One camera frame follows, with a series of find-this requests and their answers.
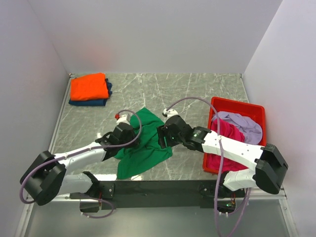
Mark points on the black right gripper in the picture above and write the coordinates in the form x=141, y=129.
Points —
x=162, y=132

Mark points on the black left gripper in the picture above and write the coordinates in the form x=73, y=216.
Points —
x=133, y=135

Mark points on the green t shirt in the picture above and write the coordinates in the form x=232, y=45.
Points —
x=148, y=153

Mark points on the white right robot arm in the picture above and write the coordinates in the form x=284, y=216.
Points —
x=265, y=166

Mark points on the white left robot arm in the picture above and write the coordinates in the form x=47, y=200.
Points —
x=51, y=175

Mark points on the folded navy blue t shirt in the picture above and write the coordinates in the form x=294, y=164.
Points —
x=96, y=102

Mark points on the folded orange t shirt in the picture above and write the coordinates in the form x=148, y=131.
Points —
x=89, y=87

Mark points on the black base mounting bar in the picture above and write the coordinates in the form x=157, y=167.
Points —
x=166, y=193

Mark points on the lavender t shirt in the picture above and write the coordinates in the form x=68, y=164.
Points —
x=240, y=128

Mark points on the red plastic bin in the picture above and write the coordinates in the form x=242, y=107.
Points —
x=255, y=112

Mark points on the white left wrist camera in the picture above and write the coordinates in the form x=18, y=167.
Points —
x=122, y=119

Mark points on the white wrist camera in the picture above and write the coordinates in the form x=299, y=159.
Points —
x=122, y=119
x=168, y=113

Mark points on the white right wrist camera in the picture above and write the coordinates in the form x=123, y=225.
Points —
x=168, y=113

